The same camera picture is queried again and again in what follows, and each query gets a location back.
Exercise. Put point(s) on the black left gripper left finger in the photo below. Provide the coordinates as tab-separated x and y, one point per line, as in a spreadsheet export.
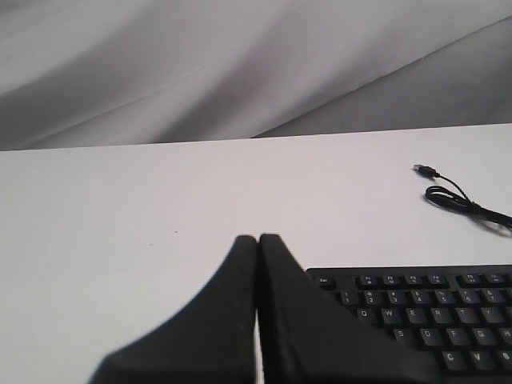
210	340

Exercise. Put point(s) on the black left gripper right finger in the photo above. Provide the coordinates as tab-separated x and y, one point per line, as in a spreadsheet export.
307	337

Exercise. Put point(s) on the black Acer keyboard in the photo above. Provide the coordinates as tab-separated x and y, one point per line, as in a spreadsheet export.
459	314

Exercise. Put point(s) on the white backdrop cloth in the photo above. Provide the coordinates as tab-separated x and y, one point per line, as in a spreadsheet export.
104	73

